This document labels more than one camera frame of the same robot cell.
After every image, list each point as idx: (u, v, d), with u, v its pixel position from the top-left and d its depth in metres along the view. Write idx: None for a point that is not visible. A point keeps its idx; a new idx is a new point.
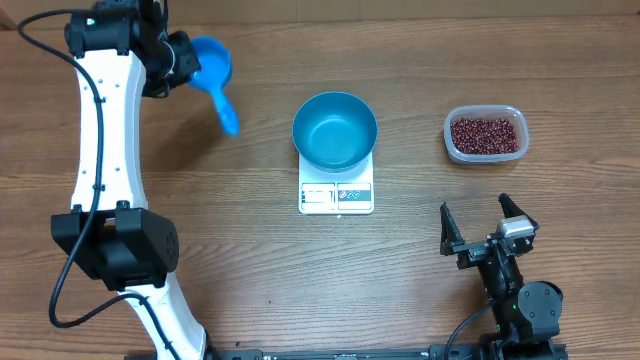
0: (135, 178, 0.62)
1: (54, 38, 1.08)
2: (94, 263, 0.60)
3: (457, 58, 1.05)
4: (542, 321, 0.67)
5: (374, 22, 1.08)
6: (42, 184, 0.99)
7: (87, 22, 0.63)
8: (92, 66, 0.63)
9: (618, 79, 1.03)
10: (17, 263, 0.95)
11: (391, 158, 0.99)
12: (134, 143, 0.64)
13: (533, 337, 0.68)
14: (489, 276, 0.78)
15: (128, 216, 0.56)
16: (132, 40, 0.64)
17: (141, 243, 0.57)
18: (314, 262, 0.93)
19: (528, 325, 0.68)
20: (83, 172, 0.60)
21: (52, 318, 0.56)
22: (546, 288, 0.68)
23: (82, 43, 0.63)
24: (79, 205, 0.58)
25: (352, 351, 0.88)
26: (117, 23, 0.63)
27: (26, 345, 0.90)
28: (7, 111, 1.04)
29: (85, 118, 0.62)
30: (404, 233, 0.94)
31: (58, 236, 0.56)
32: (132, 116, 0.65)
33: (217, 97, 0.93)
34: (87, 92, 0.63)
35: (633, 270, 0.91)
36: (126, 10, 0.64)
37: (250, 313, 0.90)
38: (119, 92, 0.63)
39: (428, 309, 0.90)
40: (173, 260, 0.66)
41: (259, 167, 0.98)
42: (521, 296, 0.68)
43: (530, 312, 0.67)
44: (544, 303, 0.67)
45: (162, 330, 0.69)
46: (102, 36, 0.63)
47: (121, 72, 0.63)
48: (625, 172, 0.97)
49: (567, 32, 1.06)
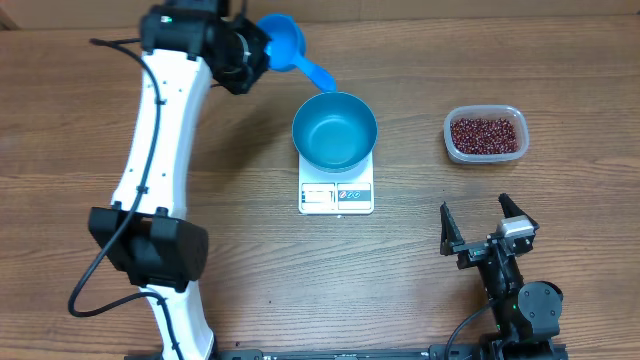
0: (179, 185, 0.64)
1: (55, 39, 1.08)
2: (124, 258, 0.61)
3: (457, 58, 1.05)
4: (541, 320, 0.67)
5: (374, 22, 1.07)
6: (42, 184, 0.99)
7: (163, 19, 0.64)
8: (158, 63, 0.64)
9: (618, 79, 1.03)
10: (17, 263, 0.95)
11: (390, 158, 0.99)
12: (184, 149, 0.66)
13: (533, 337, 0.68)
14: (488, 276, 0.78)
15: (165, 223, 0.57)
16: (203, 45, 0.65)
17: (171, 251, 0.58)
18: (314, 261, 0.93)
19: (528, 325, 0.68)
20: (129, 169, 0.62)
21: (70, 306, 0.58)
22: (546, 288, 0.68)
23: (154, 39, 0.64)
24: (119, 203, 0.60)
25: (352, 351, 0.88)
26: (192, 25, 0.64)
27: (26, 345, 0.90)
28: (8, 111, 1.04)
29: (143, 113, 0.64)
30: (404, 233, 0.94)
31: (95, 228, 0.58)
32: (187, 122, 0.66)
33: (304, 66, 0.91)
34: (150, 90, 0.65)
35: (633, 270, 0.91)
36: (203, 15, 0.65)
37: (250, 313, 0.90)
38: (182, 97, 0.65)
39: (428, 309, 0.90)
40: (198, 269, 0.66)
41: (259, 167, 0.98)
42: (521, 296, 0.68)
43: (530, 312, 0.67)
44: (545, 303, 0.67)
45: (172, 330, 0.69)
46: (175, 36, 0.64)
47: (186, 77, 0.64)
48: (625, 172, 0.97)
49: (567, 32, 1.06)
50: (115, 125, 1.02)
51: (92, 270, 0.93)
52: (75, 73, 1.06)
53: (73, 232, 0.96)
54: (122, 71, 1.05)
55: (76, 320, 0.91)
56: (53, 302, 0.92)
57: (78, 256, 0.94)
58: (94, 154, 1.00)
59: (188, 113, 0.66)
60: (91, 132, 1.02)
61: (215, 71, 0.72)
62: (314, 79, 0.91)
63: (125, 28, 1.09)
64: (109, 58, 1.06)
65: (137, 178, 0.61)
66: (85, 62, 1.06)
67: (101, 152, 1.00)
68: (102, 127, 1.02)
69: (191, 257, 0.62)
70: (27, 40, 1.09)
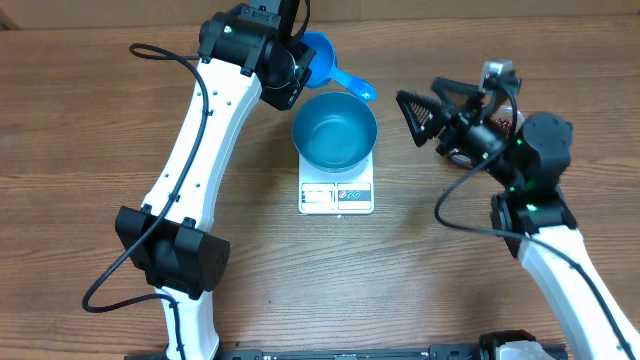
0: (210, 197, 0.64)
1: (54, 39, 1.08)
2: (145, 260, 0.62)
3: (457, 57, 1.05)
4: (551, 149, 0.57)
5: (375, 22, 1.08)
6: (42, 184, 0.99)
7: (225, 29, 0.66)
8: (211, 75, 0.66)
9: (618, 79, 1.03)
10: (17, 262, 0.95)
11: (390, 159, 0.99)
12: (221, 164, 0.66)
13: (543, 172, 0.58)
14: (476, 149, 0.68)
15: (191, 234, 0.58)
16: (260, 61, 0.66)
17: (192, 261, 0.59)
18: (315, 261, 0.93)
19: (535, 159, 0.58)
20: (166, 175, 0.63)
21: (84, 300, 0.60)
22: (554, 118, 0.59)
23: (214, 47, 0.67)
24: (149, 206, 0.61)
25: (351, 351, 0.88)
26: (253, 39, 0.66)
27: (26, 345, 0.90)
28: (8, 111, 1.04)
29: (189, 119, 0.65)
30: (404, 233, 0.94)
31: (122, 227, 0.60)
32: (231, 135, 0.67)
33: (341, 77, 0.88)
34: (200, 98, 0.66)
35: (634, 271, 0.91)
36: (263, 30, 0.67)
37: (251, 313, 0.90)
38: (230, 109, 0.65)
39: (428, 309, 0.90)
40: (216, 279, 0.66)
41: (260, 167, 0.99)
42: (526, 126, 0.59)
43: (537, 142, 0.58)
44: (552, 134, 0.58)
45: (180, 332, 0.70)
46: (235, 48, 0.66)
47: (237, 91, 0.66)
48: (625, 172, 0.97)
49: (567, 32, 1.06)
50: (115, 125, 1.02)
51: (92, 270, 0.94)
52: (75, 72, 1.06)
53: (73, 232, 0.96)
54: (122, 71, 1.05)
55: (76, 320, 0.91)
56: (53, 302, 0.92)
57: (78, 256, 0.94)
58: (94, 154, 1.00)
59: (233, 127, 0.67)
60: (91, 132, 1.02)
61: (267, 84, 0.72)
62: (351, 89, 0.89)
63: (125, 28, 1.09)
64: (110, 57, 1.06)
65: (173, 184, 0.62)
66: (85, 62, 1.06)
67: (100, 152, 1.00)
68: (102, 127, 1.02)
69: (210, 267, 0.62)
70: (27, 39, 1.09)
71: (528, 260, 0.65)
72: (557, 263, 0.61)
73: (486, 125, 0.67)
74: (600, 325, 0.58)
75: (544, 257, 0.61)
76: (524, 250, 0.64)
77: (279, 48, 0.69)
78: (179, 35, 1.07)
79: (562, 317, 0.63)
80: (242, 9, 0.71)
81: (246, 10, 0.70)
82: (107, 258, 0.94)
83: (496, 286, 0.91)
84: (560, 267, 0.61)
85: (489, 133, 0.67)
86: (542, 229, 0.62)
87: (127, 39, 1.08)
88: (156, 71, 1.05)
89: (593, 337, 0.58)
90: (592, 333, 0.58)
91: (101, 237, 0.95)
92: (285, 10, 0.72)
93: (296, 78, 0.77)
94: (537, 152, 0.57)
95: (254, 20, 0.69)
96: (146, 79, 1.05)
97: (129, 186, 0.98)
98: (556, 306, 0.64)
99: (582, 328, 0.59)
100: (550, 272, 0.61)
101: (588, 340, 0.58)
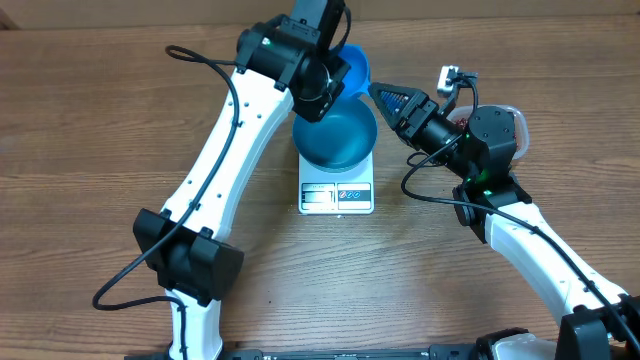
0: (230, 208, 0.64)
1: (55, 39, 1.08)
2: (160, 263, 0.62)
3: (457, 58, 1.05)
4: (496, 139, 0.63)
5: (375, 22, 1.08)
6: (42, 184, 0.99)
7: (264, 41, 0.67)
8: (243, 86, 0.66)
9: (619, 79, 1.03)
10: (17, 263, 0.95)
11: (390, 159, 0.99)
12: (243, 177, 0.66)
13: (493, 160, 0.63)
14: (430, 143, 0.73)
15: (208, 244, 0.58)
16: (295, 76, 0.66)
17: (206, 269, 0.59)
18: (315, 261, 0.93)
19: (484, 148, 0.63)
20: (188, 181, 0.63)
21: (95, 298, 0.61)
22: (497, 109, 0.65)
23: (250, 58, 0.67)
24: (169, 211, 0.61)
25: (352, 351, 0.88)
26: (290, 54, 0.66)
27: (26, 346, 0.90)
28: (7, 111, 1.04)
29: (218, 128, 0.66)
30: (404, 233, 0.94)
31: (141, 229, 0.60)
32: (255, 148, 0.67)
33: None
34: (230, 109, 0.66)
35: (635, 270, 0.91)
36: (301, 44, 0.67)
37: (251, 313, 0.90)
38: (259, 123, 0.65)
39: (428, 309, 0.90)
40: (227, 288, 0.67)
41: (260, 167, 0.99)
42: (472, 121, 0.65)
43: (481, 132, 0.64)
44: (496, 125, 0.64)
45: (184, 334, 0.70)
46: (271, 61, 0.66)
47: (267, 105, 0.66)
48: (625, 171, 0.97)
49: (567, 32, 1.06)
50: (115, 125, 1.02)
51: (92, 270, 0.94)
52: (75, 72, 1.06)
53: (73, 232, 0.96)
54: (122, 71, 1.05)
55: (76, 320, 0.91)
56: (53, 302, 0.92)
57: (78, 256, 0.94)
58: (94, 154, 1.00)
59: (257, 140, 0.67)
60: (91, 132, 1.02)
61: (300, 98, 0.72)
62: None
63: (125, 28, 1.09)
64: (110, 57, 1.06)
65: (195, 192, 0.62)
66: (85, 62, 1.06)
67: (100, 152, 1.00)
68: (102, 127, 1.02)
69: (224, 276, 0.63)
70: (27, 39, 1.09)
71: (494, 238, 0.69)
72: (518, 232, 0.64)
73: (442, 121, 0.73)
74: (565, 275, 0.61)
75: (505, 228, 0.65)
76: (489, 230, 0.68)
77: (316, 64, 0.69)
78: (179, 36, 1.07)
79: (534, 282, 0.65)
80: (283, 20, 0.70)
81: (286, 22, 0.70)
82: (107, 258, 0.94)
83: (496, 286, 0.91)
84: (522, 234, 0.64)
85: (442, 128, 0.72)
86: (500, 209, 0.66)
87: (127, 39, 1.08)
88: (157, 71, 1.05)
89: (561, 285, 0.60)
90: (559, 281, 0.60)
91: (101, 237, 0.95)
92: (325, 24, 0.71)
93: (327, 92, 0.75)
94: (484, 142, 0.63)
95: (293, 33, 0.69)
96: (146, 79, 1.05)
97: (129, 185, 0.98)
98: (526, 274, 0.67)
99: (551, 280, 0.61)
100: (513, 240, 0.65)
101: (558, 289, 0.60)
